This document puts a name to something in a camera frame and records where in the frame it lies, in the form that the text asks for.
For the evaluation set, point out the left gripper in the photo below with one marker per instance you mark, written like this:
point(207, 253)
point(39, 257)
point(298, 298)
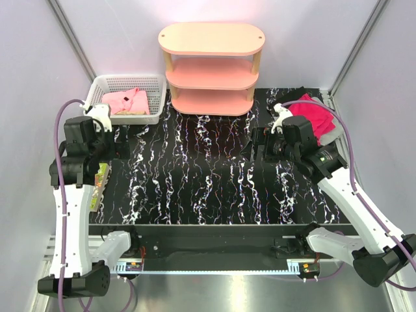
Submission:
point(119, 149)

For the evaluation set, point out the magenta t-shirt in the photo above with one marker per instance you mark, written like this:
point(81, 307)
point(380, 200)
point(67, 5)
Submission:
point(321, 120)

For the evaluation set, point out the white plastic basket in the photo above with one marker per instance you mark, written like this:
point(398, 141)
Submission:
point(153, 84)

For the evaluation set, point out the pink t-shirt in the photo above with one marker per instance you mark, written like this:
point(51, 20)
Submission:
point(130, 100)

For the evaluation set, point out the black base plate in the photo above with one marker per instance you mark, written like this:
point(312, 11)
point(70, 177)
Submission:
point(218, 249)

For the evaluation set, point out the pink three-tier shelf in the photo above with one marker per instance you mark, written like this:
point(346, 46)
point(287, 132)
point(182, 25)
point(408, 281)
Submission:
point(212, 68)

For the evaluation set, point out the black marble mat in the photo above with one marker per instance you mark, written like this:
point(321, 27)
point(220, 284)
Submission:
point(189, 169)

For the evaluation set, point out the green treehouse book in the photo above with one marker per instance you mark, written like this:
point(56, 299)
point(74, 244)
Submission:
point(101, 180)

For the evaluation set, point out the black t-shirt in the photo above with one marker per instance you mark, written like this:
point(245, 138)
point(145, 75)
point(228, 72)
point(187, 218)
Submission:
point(289, 96)

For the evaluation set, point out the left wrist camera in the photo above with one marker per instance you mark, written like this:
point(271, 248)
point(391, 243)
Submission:
point(100, 113)

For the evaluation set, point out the grey t-shirt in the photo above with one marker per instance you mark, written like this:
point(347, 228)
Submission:
point(331, 136)

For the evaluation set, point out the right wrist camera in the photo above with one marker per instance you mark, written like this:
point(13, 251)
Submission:
point(282, 114)

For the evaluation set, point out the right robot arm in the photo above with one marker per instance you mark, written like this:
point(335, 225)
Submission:
point(381, 249)

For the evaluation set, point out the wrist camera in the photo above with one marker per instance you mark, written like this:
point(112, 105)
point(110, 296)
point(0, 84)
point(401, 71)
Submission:
point(282, 114)
point(100, 113)

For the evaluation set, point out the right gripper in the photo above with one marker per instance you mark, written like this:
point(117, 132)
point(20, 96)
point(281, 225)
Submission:
point(262, 136)

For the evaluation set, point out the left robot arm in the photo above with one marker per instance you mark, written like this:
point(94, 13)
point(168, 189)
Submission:
point(75, 271)

